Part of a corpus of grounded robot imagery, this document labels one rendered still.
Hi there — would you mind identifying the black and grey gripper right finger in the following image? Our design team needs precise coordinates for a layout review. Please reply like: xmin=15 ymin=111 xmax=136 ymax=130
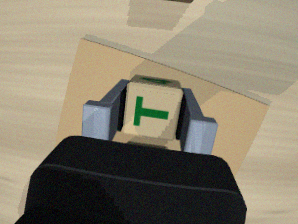
xmin=175 ymin=88 xmax=218 ymax=155

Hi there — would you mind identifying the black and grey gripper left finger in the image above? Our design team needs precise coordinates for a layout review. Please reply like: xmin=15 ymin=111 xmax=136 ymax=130
xmin=82 ymin=79 xmax=129 ymax=141

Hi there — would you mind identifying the tan flat mat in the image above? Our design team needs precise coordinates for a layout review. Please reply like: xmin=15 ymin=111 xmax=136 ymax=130
xmin=54 ymin=38 xmax=269 ymax=177

